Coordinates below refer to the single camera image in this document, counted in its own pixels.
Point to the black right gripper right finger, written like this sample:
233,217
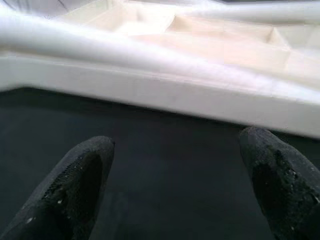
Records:
282,190

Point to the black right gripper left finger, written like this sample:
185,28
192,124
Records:
62,200

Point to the white plastic table top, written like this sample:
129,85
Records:
175,100

